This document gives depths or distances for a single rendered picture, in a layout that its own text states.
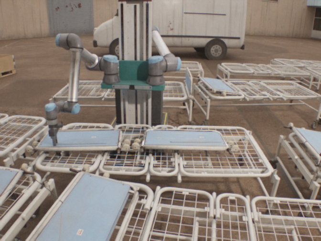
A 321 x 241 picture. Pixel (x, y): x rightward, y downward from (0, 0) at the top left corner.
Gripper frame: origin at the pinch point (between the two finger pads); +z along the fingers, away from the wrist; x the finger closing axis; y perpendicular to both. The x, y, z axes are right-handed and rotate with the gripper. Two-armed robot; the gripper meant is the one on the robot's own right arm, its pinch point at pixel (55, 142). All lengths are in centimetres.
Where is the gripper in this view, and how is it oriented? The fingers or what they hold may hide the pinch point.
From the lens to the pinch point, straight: 235.2
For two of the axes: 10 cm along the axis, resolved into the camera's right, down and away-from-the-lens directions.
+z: 0.0, 9.4, 3.4
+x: 0.8, 3.4, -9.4
